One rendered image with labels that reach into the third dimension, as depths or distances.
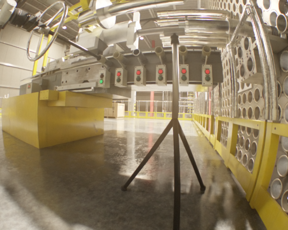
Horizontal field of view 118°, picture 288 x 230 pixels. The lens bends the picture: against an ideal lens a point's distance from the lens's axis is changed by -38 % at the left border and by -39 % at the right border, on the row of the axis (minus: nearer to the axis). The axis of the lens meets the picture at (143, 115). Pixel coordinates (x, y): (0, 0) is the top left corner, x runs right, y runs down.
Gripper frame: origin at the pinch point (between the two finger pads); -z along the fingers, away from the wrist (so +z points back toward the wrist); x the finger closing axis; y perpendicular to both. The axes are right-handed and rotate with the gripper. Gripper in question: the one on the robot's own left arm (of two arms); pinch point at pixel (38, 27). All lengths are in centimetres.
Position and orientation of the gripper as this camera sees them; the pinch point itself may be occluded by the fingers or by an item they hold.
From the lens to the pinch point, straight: 89.3
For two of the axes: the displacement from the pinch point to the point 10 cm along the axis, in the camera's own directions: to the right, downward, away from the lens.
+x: 9.5, 0.4, -3.1
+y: 0.3, -10.0, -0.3
